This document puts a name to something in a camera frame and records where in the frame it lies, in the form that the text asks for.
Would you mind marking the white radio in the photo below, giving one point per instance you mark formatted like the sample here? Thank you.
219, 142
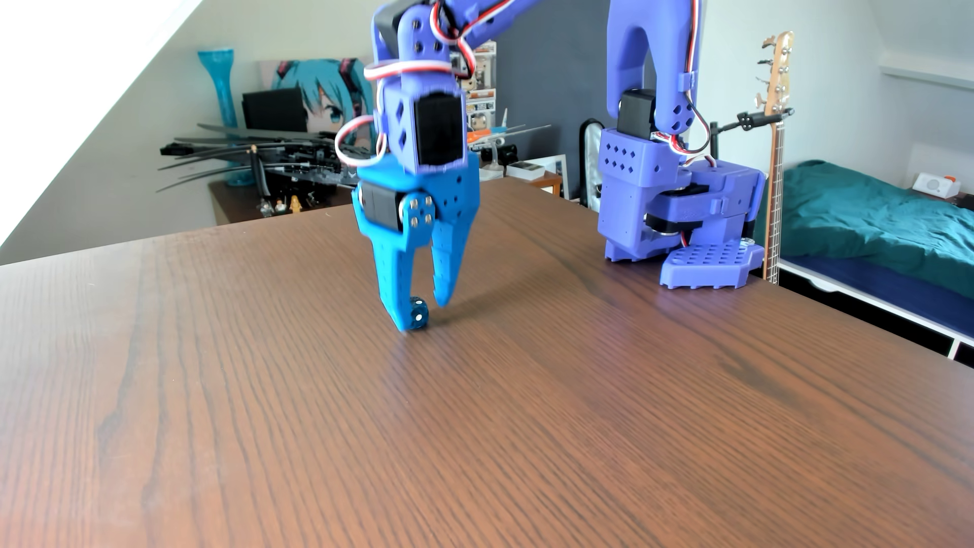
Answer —
934, 185

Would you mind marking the white bed frame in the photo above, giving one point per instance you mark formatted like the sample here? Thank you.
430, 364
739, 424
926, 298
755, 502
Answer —
875, 301

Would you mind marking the purple robot arm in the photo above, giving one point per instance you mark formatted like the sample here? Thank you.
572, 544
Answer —
647, 167

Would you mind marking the white wall shelf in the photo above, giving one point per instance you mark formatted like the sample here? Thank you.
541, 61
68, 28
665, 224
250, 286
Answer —
928, 70

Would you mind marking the black guitar stand clamp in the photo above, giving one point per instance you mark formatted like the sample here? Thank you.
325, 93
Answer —
749, 120

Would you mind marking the flat white box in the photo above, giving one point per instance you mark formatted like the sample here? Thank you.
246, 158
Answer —
525, 170

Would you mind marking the black helicopter model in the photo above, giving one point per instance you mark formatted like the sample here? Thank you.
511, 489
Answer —
304, 171

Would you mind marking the wooden bass guitar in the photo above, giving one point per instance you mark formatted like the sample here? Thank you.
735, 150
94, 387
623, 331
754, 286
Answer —
774, 221

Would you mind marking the blue dice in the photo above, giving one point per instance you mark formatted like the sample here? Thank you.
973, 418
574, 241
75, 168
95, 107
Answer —
419, 314

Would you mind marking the bed with teal cover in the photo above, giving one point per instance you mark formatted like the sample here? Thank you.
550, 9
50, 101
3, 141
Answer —
875, 221

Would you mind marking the white picture frame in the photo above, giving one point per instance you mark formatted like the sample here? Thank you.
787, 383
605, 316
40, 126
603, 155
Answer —
555, 166

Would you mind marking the orange toy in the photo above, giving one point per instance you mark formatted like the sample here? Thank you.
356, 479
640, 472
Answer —
479, 137

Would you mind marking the anime girl poster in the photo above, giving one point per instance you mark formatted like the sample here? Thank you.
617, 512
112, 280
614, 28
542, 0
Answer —
323, 95

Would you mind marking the small gold minifigure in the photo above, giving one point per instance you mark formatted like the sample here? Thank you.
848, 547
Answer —
295, 205

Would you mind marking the navy mattress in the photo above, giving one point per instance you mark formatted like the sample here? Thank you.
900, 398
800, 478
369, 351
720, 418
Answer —
883, 285

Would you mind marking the figure box with brown figure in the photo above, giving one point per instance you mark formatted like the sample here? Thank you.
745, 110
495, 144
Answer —
485, 68

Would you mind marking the blue glass vase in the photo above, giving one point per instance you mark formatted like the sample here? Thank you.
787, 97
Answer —
221, 84

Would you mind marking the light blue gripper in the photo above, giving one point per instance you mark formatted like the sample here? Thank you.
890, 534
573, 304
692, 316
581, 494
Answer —
446, 195

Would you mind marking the figure box with pale figure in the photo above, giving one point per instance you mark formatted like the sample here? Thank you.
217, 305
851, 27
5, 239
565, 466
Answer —
481, 110

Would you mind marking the dark wooden side desk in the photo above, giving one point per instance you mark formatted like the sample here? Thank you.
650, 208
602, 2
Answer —
236, 204

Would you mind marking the black box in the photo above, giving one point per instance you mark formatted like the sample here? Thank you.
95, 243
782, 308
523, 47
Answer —
274, 110

